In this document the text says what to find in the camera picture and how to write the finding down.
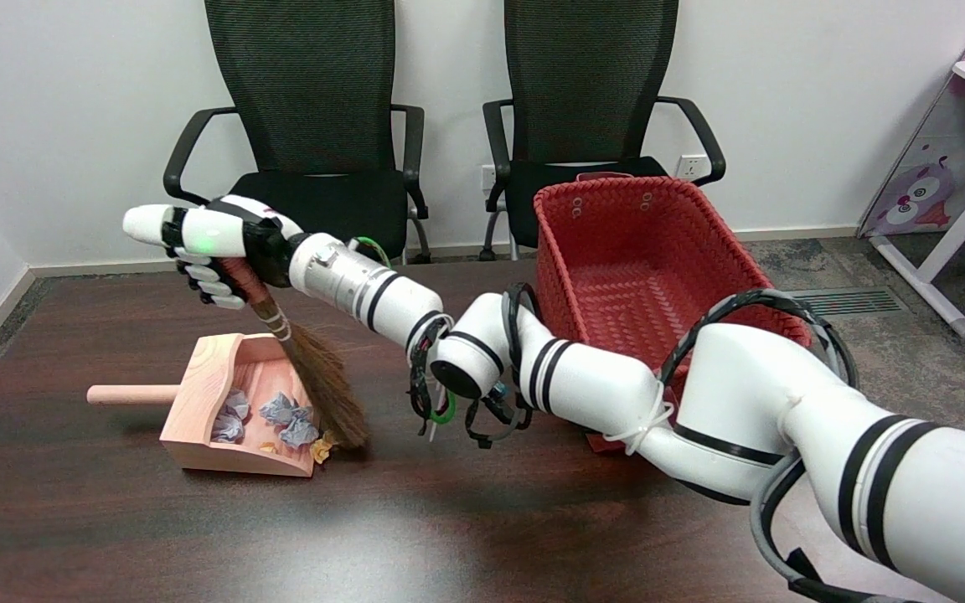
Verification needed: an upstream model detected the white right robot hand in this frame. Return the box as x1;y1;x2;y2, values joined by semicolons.
122;195;307;311

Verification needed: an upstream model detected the brown straw hand broom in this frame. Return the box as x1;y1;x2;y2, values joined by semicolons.
219;258;370;451

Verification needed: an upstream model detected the white paper ball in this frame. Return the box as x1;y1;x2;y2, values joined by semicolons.
280;416;319;451
211;387;251;443
260;391;299;425

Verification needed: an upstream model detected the wooden dustpan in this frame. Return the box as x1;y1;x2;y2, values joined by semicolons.
86;332;333;478

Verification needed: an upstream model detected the black mesh office chair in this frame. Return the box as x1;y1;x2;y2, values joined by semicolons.
163;0;432;271
482;0;726;260

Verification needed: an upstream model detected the red woven basket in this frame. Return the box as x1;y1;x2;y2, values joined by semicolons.
533;174;812;453

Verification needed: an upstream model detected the metal floor vent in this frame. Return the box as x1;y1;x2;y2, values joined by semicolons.
788;287;911;322

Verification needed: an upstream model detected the pink owl print panel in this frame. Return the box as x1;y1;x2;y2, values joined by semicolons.
859;0;965;237

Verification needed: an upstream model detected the green robot cable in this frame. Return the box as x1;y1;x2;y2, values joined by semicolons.
353;237;457;426

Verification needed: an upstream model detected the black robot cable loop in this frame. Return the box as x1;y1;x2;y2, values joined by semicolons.
409;283;936;603

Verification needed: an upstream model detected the white desk frame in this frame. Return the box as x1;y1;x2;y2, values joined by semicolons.
870;147;965;340

